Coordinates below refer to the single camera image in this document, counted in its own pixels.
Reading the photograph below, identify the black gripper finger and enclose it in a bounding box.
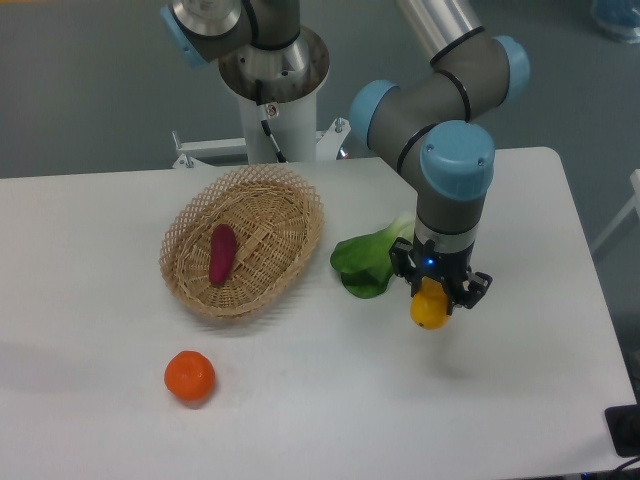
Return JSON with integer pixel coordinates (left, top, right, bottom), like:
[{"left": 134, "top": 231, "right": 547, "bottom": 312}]
[
  {"left": 443, "top": 269, "right": 493, "bottom": 316},
  {"left": 389, "top": 237, "right": 423, "bottom": 297}
]

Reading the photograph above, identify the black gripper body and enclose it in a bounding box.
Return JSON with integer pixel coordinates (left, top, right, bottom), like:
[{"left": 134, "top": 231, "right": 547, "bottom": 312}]
[{"left": 408, "top": 238, "right": 474, "bottom": 291}]

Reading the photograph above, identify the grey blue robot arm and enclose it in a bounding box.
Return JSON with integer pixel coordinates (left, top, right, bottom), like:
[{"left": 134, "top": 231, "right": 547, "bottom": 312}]
[{"left": 160, "top": 1, "right": 530, "bottom": 309}]

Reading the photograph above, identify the green bok choy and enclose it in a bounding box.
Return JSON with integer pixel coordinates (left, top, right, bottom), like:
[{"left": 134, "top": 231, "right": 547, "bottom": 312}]
[{"left": 330, "top": 213, "right": 415, "bottom": 299}]

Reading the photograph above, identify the woven wicker basket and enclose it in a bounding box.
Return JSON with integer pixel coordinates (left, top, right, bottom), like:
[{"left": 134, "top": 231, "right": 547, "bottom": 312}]
[{"left": 159, "top": 164, "right": 324, "bottom": 319}]

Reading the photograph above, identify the purple sweet potato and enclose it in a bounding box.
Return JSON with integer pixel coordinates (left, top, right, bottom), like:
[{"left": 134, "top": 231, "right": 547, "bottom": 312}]
[{"left": 209, "top": 224, "right": 237, "bottom": 286}]

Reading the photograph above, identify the black device at edge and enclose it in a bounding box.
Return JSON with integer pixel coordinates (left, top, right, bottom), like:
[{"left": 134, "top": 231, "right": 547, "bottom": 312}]
[{"left": 604, "top": 404, "right": 639, "bottom": 458}]

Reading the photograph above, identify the orange tangerine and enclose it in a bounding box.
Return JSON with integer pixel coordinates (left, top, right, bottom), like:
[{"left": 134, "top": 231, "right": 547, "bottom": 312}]
[{"left": 164, "top": 350, "right": 216, "bottom": 402}]

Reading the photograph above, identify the blue object top right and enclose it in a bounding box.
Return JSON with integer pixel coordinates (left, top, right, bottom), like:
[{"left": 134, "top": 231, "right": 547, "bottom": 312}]
[{"left": 591, "top": 0, "right": 639, "bottom": 44}]

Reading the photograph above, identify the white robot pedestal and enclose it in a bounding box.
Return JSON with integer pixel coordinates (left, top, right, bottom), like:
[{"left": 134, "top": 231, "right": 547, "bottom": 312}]
[{"left": 168, "top": 24, "right": 351, "bottom": 169}]

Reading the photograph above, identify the white frame at right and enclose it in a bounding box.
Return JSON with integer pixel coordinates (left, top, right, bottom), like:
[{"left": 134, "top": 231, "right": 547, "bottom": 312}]
[{"left": 590, "top": 169, "right": 639, "bottom": 260}]

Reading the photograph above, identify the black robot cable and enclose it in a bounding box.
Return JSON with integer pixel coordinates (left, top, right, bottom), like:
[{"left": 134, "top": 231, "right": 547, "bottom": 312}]
[{"left": 254, "top": 78, "right": 291, "bottom": 164}]

